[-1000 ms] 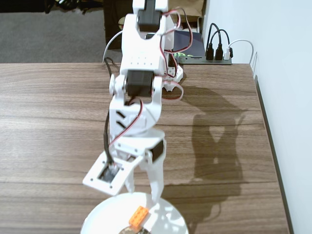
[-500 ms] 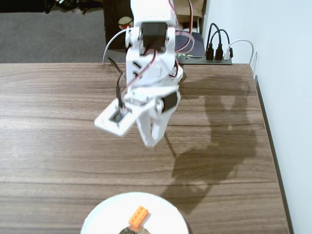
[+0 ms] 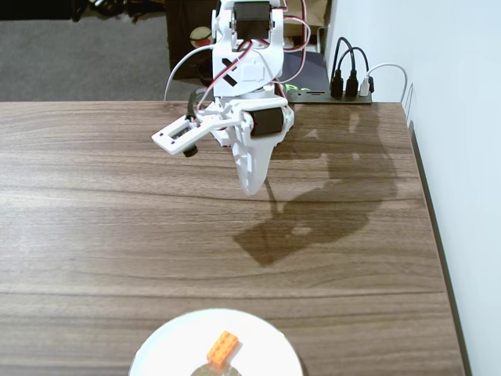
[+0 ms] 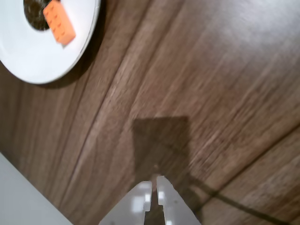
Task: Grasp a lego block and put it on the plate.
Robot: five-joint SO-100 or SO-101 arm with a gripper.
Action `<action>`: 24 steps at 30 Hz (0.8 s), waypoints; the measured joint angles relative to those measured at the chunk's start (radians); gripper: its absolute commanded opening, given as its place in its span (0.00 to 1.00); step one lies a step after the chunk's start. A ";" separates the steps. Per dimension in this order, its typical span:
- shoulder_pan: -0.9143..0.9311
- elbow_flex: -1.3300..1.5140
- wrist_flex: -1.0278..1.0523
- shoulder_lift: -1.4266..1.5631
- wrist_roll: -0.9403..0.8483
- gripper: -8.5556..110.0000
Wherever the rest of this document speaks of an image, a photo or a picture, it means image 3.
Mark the beige cardboard box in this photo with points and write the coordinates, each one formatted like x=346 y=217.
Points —
x=297 y=39

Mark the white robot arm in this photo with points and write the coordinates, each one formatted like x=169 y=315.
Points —
x=258 y=70

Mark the black cabinet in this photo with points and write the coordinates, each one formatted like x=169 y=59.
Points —
x=180 y=39

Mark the orange lego block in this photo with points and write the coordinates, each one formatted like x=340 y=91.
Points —
x=222 y=348

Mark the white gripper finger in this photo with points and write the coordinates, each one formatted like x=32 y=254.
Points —
x=262 y=156
x=243 y=164

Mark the wrist camera on white mount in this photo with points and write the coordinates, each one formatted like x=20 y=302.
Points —
x=172 y=141

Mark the white round plate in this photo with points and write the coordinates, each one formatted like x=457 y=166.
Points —
x=176 y=344

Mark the round red cream sticker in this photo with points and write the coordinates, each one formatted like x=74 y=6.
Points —
x=200 y=37

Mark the dark navy box green print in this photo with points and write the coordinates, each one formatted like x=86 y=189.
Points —
x=317 y=70

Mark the black tape roll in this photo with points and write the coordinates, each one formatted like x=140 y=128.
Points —
x=200 y=72

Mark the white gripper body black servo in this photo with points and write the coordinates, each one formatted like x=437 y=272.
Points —
x=267 y=121

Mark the black usb hub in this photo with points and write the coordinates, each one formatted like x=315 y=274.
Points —
x=313 y=100

